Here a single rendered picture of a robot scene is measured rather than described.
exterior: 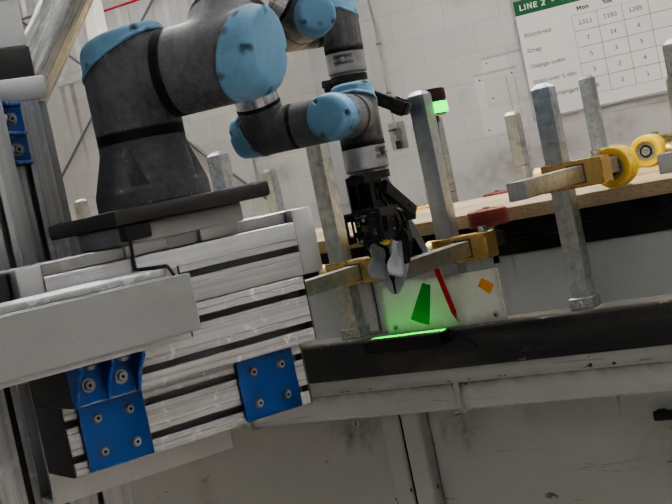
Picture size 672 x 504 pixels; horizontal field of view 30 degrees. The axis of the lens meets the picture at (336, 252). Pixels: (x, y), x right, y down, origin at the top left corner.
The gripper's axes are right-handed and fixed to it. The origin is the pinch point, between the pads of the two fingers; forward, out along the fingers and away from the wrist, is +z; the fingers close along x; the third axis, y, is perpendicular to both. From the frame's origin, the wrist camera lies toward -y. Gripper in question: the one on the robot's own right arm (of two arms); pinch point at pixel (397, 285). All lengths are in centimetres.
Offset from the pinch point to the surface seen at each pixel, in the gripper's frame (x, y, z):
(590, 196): 20, -46, -8
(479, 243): 3.5, -28.0, -3.2
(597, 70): -206, -724, -74
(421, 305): -11.4, -28.1, 7.0
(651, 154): 11, -118, -12
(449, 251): 1.4, -19.2, -3.2
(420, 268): 1.4, -6.9, -1.8
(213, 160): -54, -28, -30
